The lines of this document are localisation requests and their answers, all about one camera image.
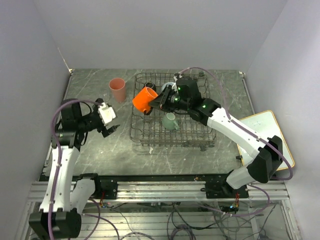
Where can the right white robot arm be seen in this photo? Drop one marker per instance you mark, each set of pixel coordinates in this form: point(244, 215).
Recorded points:
point(266, 151)

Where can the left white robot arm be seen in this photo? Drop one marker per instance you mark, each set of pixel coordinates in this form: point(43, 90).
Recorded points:
point(59, 216)

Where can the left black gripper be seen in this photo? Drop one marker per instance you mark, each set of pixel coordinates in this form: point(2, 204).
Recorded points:
point(105, 132)

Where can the light blue mug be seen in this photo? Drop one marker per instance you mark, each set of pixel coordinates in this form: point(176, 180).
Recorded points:
point(166, 85)

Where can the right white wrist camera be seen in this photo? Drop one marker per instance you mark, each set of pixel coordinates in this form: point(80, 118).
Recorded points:
point(177, 76)

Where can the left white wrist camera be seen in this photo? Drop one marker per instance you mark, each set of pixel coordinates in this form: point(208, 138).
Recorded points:
point(106, 112)

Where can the green ceramic mug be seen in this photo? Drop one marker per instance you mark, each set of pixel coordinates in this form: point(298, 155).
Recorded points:
point(169, 121)

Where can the grey wire dish rack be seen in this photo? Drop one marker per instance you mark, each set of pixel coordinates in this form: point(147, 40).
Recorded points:
point(148, 129)

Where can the orange mug black handle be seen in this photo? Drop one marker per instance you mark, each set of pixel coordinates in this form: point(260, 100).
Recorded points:
point(142, 99)

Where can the black mug white interior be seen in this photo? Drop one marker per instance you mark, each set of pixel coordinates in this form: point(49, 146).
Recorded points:
point(150, 85)

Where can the pink plastic tumbler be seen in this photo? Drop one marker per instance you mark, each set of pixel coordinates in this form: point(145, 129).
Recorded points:
point(118, 89)

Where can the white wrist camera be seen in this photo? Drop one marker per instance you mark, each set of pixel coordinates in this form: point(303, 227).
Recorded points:
point(106, 112)
point(177, 76)

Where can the aluminium mounting rail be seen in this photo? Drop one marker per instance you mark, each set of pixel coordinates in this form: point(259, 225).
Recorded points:
point(169, 192)

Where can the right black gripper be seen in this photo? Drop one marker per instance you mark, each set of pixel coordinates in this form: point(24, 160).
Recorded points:
point(162, 98)

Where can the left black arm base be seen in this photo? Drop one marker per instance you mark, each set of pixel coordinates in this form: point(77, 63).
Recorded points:
point(103, 186)

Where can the whiteboard with wooden frame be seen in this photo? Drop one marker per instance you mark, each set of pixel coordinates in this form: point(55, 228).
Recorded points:
point(265, 123)

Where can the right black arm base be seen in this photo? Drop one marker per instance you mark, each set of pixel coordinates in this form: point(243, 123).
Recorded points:
point(216, 187)

